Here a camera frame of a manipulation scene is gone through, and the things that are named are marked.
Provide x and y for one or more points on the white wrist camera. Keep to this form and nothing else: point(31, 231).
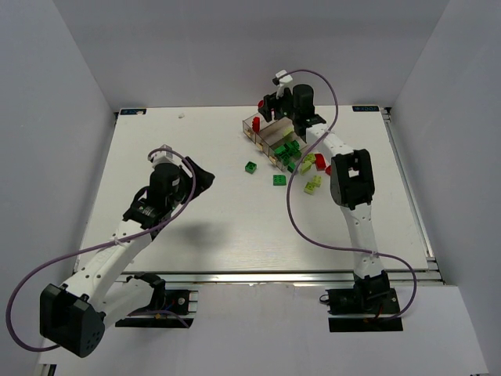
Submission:
point(282, 80)
point(161, 155)

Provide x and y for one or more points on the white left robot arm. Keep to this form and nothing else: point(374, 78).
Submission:
point(75, 314)

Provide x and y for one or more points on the red lego brick stack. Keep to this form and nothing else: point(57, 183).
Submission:
point(256, 124)

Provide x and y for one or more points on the green lego brick middle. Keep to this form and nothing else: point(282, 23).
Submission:
point(282, 154)

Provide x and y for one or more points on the clear three-compartment organizer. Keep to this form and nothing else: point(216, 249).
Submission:
point(270, 137)

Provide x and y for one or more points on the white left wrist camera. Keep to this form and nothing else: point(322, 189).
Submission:
point(161, 155)

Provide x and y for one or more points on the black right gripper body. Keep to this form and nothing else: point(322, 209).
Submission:
point(274, 108)

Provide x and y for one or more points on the green flat lego brick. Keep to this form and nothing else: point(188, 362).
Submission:
point(279, 180)

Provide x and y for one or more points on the lime lego brick lower right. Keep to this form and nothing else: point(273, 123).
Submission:
point(317, 180)

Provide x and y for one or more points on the green square lego brick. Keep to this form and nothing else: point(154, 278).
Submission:
point(250, 167)

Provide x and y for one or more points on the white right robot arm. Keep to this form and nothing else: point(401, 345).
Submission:
point(351, 184)

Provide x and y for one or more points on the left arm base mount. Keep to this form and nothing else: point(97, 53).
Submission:
point(177, 312)

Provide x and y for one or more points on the lime lego brick lower left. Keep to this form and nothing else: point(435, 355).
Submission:
point(309, 188)

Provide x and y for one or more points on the red lego brick upper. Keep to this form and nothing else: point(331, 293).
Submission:
point(320, 162)

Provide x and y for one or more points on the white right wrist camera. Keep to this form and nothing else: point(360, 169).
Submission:
point(282, 80)

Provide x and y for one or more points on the green stepped lego brick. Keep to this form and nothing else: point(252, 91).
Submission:
point(293, 147)

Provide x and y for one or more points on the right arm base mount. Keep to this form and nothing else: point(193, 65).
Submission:
point(346, 314)

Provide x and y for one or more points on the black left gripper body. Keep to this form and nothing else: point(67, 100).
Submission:
point(189, 180)

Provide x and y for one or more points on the lime lego brick upper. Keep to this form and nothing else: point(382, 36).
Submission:
point(310, 158)

